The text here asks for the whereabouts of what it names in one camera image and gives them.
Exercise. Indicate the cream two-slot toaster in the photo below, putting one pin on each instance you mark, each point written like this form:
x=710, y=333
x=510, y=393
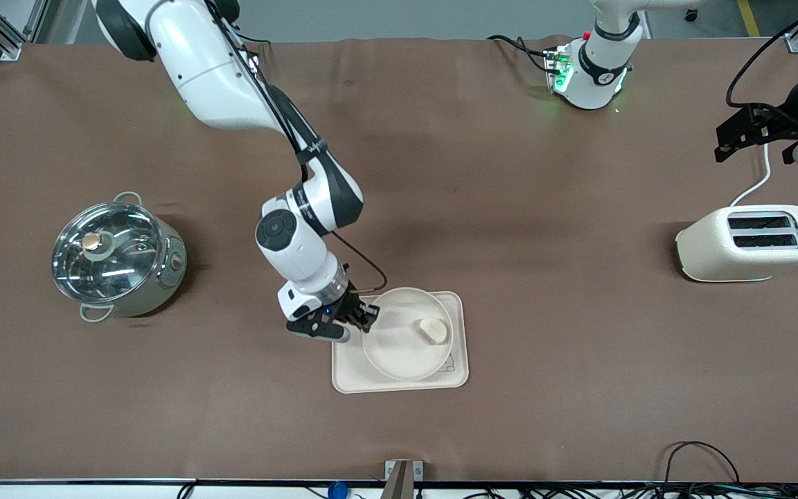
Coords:
x=745, y=256

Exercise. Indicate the blue round knob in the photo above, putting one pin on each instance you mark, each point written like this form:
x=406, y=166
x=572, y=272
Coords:
x=337, y=491

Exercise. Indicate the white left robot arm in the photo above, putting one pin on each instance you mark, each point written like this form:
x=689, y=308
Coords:
x=596, y=76

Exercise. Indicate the cream round plate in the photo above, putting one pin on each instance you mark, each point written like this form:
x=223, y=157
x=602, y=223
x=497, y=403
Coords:
x=399, y=346

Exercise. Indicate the small pale bun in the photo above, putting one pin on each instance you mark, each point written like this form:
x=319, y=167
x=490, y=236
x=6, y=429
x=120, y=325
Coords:
x=433, y=331

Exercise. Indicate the cream rabbit print tray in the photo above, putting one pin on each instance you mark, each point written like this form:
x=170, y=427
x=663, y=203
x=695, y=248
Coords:
x=350, y=378

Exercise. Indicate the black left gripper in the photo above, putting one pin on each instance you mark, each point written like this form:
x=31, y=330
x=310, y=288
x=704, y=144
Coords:
x=767, y=120

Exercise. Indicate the glass pot lid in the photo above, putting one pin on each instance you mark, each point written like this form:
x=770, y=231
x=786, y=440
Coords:
x=104, y=253

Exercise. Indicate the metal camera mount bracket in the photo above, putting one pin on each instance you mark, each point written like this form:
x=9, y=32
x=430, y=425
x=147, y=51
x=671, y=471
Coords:
x=402, y=478

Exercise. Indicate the pale green electric pot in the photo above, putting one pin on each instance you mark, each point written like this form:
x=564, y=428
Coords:
x=156, y=277

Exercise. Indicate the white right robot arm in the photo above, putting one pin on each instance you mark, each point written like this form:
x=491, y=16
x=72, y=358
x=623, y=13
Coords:
x=302, y=242

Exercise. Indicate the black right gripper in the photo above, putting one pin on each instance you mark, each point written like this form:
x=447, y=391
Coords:
x=351, y=303

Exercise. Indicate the brown table mat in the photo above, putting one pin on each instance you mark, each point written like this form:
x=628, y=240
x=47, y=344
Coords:
x=510, y=173

